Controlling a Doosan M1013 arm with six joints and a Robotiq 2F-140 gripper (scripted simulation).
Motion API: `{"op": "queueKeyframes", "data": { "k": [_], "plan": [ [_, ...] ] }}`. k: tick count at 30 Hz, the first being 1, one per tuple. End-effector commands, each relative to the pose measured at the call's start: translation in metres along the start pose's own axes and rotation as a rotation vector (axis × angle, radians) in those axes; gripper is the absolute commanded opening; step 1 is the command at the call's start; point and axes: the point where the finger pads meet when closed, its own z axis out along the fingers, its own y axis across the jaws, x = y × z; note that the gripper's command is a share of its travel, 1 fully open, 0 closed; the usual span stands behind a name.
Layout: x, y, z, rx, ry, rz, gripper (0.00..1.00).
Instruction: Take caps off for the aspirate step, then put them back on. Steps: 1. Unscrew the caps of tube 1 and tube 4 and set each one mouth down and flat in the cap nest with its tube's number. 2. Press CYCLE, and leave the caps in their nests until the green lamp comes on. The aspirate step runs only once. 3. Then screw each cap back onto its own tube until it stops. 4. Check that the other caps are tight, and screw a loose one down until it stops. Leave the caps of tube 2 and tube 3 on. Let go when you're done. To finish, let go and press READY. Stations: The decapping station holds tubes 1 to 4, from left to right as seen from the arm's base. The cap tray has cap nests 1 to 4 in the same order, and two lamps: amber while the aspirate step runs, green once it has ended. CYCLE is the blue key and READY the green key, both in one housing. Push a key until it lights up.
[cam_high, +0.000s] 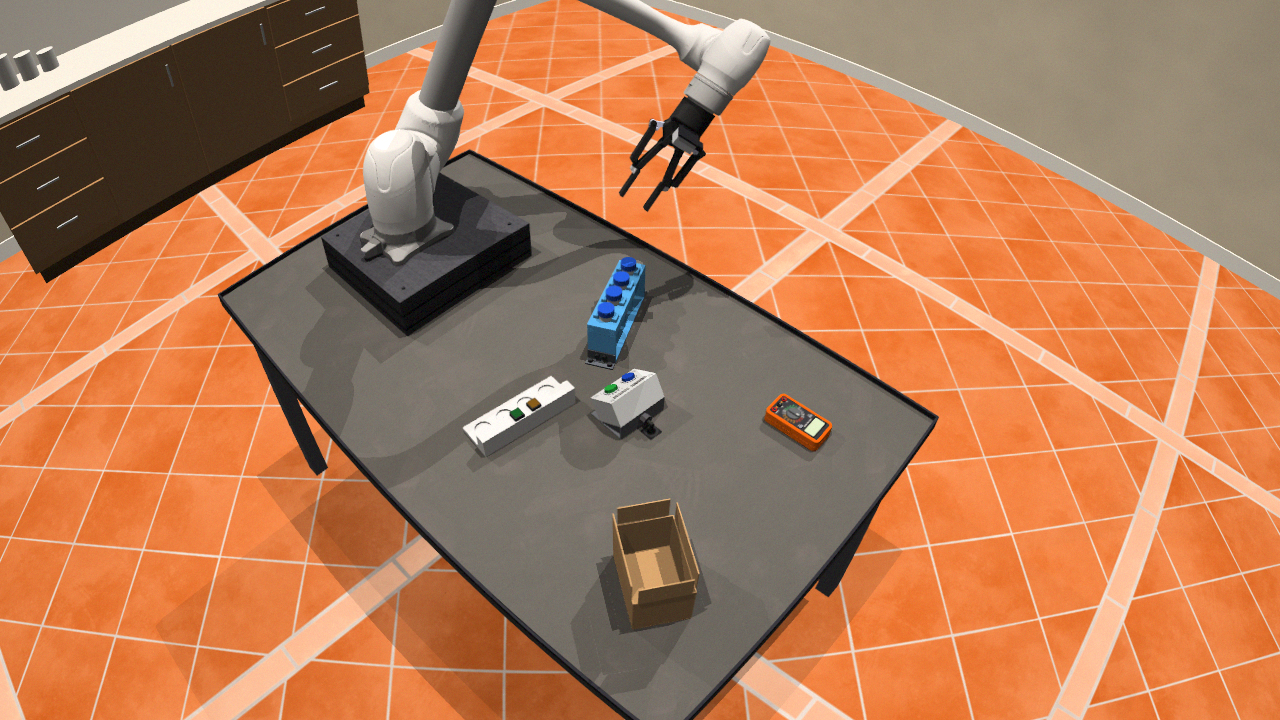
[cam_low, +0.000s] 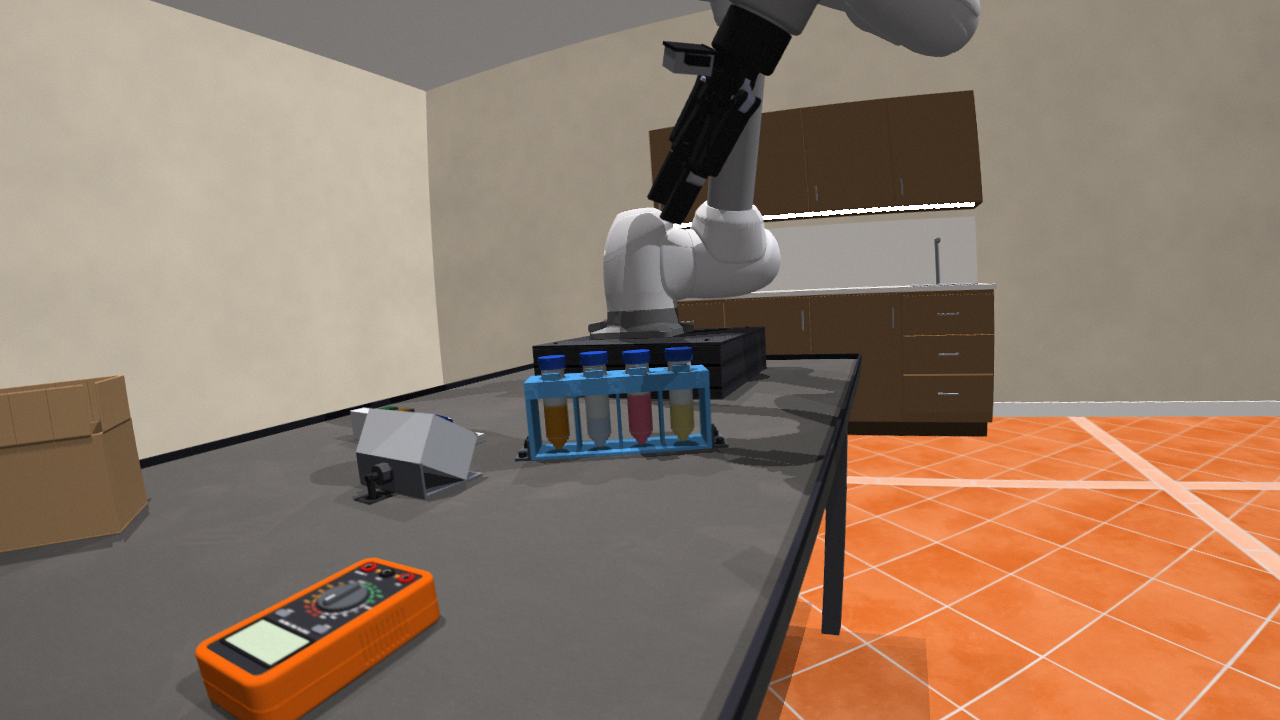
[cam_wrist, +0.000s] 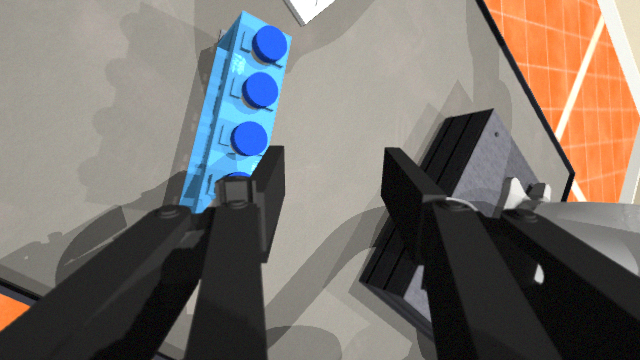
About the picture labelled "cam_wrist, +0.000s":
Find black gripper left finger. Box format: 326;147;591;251
0;145;285;360

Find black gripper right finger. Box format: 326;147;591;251
381;147;640;360

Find dark grey table edge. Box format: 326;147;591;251
0;0;576;360

